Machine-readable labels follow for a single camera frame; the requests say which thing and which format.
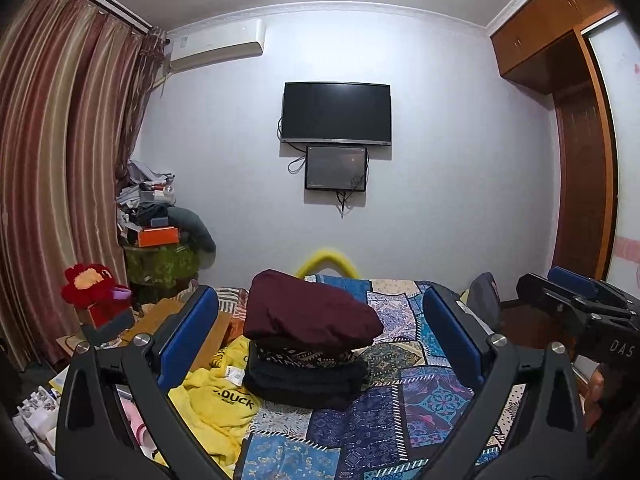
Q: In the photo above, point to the small wall monitor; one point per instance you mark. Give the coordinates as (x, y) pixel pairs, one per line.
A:
(336, 167)

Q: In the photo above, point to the wooden overhead cabinet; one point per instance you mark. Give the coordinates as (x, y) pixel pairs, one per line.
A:
(545, 25)

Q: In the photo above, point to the black folded garment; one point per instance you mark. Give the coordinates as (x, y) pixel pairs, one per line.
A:
(305, 382)

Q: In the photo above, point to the pile of clothes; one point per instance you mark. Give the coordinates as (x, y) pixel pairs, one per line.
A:
(142, 195)

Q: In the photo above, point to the patterned folded garment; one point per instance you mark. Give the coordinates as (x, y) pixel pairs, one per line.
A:
(305, 355)

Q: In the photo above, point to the white air conditioner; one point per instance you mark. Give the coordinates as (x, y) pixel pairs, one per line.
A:
(215, 45)

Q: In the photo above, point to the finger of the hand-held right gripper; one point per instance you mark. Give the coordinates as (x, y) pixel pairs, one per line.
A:
(575, 280)
(545, 295)

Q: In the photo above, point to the red plush flower toy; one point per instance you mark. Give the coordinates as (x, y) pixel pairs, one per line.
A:
(90, 280)

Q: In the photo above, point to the pink cloth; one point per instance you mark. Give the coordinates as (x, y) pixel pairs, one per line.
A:
(135, 425)

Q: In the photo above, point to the person's right hand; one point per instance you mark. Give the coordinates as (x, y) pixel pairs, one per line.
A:
(596, 400)

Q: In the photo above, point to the green patterned cloth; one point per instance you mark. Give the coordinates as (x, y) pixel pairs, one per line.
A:
(160, 265)

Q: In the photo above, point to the orange box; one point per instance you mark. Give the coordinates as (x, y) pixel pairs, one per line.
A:
(157, 236)

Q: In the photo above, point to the black wall television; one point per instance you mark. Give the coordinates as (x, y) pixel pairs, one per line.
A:
(335, 112)

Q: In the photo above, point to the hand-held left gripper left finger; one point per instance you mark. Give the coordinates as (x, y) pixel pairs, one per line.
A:
(190, 330)

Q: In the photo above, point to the white packets clutter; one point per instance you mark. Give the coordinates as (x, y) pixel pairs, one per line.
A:
(37, 415)

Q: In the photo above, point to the maroon garment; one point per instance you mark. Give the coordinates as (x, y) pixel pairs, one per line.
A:
(305, 305)

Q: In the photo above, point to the striped reddish curtain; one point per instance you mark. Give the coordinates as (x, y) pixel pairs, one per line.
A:
(60, 135)

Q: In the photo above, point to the grey bag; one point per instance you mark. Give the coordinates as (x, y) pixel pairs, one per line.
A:
(482, 300)

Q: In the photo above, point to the yellow foam tube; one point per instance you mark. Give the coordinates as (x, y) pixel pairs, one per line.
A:
(327, 257)

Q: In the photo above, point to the yellow garment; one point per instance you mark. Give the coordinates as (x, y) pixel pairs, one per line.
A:
(215, 395)

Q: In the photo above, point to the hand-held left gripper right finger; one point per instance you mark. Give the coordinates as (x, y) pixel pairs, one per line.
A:
(450, 335)

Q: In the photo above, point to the blue patchwork bedsheet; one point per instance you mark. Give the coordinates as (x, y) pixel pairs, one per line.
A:
(400, 360)

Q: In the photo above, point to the brown cardboard sheet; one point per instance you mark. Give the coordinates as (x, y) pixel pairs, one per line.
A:
(160, 315)

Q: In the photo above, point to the wooden wardrobe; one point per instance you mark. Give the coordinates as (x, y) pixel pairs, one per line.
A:
(582, 170)

